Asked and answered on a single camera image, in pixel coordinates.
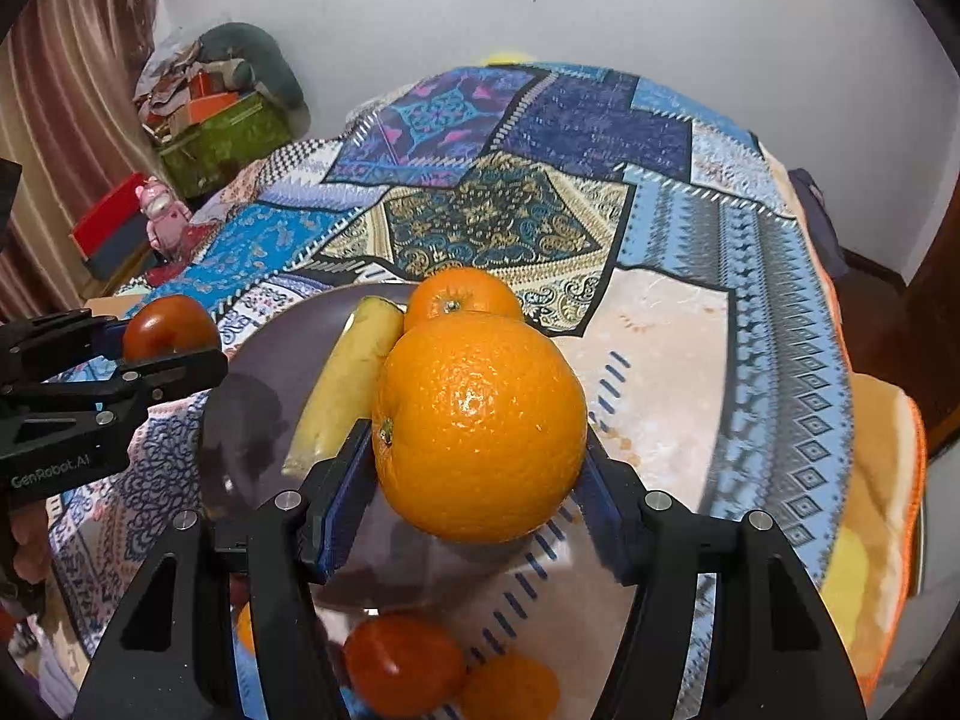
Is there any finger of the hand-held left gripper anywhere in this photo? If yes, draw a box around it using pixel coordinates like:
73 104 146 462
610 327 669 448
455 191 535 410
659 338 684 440
0 309 134 376
0 349 228 458

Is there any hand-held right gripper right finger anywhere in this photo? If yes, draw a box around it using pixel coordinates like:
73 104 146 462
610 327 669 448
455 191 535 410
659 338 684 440
576 427 871 720

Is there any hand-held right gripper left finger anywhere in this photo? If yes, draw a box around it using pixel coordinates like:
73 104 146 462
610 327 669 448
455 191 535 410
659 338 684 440
75 418 374 720

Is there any red tomato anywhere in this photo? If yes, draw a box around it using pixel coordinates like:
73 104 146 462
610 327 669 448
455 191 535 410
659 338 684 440
343 613 467 718
122 295 223 362

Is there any dark glass plate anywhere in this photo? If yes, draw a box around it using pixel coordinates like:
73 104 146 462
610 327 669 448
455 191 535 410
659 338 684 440
199 281 601 620

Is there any large orange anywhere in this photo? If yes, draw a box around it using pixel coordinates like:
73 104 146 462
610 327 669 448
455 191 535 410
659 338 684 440
372 313 589 543

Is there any person's left hand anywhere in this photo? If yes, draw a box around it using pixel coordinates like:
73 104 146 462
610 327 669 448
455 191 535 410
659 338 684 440
4 499 53 661

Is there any red box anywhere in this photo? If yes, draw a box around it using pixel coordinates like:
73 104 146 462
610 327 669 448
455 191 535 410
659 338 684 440
70 172 155 282

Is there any yellow banana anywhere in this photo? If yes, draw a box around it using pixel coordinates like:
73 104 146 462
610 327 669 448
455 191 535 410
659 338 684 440
282 296 406 478

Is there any pink toy figure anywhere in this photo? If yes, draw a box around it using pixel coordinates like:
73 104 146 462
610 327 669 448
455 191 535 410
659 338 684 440
136 175 192 267

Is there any brown curtain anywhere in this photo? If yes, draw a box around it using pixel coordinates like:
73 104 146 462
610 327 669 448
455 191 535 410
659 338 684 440
0 0 162 323

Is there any green patterned box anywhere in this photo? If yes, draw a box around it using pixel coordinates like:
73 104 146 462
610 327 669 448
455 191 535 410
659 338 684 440
156 94 293 196

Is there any orange box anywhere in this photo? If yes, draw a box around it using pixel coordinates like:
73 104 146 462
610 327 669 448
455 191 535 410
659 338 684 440
174 88 260 137

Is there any orange fleece blanket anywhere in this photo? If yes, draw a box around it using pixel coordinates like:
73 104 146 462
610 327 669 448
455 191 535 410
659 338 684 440
772 150 931 706

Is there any patchwork printed blanket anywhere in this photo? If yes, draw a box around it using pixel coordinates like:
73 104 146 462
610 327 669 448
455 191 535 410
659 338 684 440
45 64 856 720

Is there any grey cushion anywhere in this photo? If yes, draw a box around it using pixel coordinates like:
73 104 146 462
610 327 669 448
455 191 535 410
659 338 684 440
196 22 308 112

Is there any brown wooden furniture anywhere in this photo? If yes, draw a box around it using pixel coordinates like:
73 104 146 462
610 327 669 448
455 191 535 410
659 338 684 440
836 165 960 466

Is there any dark blue cloth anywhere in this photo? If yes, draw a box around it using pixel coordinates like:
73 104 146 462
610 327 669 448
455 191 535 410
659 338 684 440
786 167 852 282

